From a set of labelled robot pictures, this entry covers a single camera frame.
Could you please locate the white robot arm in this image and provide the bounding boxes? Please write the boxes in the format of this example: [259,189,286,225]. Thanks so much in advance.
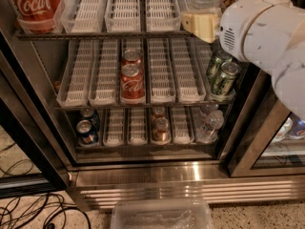
[181,0,305,119]

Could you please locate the rear small clear bottle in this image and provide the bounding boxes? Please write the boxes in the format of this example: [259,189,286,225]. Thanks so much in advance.
[199,104,219,118]

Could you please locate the small clear bottle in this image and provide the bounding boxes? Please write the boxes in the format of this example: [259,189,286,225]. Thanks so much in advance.
[199,104,219,118]
[199,110,224,144]

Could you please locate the front small clear bottle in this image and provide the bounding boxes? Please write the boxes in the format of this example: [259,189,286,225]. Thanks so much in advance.
[199,110,224,144]

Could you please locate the stainless steel fridge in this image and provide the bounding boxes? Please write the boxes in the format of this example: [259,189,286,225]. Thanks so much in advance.
[0,0,305,211]

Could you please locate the right closed glass fridge door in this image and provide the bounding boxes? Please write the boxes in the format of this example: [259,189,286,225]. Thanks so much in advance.
[228,71,305,177]

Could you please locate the large red Coca-Cola bottle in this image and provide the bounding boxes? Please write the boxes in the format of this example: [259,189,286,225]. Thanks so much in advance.
[13,0,62,33]

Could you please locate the open glass fridge door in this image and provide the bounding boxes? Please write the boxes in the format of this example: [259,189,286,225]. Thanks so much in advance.
[0,52,69,198]

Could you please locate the rear green drink can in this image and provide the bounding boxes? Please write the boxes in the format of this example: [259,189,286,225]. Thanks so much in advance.
[206,49,233,84]

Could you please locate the green drink can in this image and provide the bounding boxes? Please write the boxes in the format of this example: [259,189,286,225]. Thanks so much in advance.
[212,62,240,95]
[206,49,233,84]

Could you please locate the front green drink can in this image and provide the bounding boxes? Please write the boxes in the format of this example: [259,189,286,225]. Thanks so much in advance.
[212,62,240,95]

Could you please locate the rear red Coca-Cola can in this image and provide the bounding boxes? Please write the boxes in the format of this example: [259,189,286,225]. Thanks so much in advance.
[122,49,143,66]

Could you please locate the red coca-cola can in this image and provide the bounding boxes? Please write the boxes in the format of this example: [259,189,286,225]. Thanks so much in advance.
[120,64,145,104]
[122,49,143,66]

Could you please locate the front red Coca-Cola can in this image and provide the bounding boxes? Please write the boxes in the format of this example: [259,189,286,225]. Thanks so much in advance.
[120,64,145,104]

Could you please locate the rear orange drink can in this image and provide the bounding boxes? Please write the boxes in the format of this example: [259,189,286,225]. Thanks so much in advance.
[151,107,166,121]

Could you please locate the orange drink can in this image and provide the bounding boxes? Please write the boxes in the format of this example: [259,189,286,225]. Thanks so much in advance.
[151,107,166,121]
[152,117,170,141]

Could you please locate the front orange drink can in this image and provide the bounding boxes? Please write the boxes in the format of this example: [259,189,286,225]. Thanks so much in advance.
[152,117,170,141]

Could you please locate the white can behind right door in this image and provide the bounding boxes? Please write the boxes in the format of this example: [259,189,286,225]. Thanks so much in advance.
[273,118,293,142]

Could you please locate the blue can behind right door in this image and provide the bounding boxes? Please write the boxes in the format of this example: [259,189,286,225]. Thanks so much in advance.
[288,114,305,139]

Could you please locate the rear blue Pepsi can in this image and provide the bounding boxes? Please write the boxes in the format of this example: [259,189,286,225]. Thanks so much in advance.
[80,109,100,131]

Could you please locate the blue pepsi can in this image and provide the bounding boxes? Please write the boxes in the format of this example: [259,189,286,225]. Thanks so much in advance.
[76,120,98,145]
[80,109,100,131]

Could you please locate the front blue Pepsi can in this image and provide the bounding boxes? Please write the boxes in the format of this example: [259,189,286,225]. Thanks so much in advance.
[76,120,98,145]

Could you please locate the clear plastic bin on floor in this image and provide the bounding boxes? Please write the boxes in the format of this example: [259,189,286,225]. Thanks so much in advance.
[111,198,214,229]

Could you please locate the top wire shelf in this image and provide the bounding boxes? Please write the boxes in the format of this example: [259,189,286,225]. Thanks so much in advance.
[14,30,193,41]

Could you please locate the wire shelf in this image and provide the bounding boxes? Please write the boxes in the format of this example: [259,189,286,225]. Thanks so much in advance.
[14,30,193,41]
[53,101,232,111]

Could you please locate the middle wire shelf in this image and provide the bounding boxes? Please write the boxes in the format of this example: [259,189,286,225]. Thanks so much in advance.
[53,101,232,111]

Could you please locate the black cables on floor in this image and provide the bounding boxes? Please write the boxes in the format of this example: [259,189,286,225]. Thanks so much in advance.
[0,141,92,229]

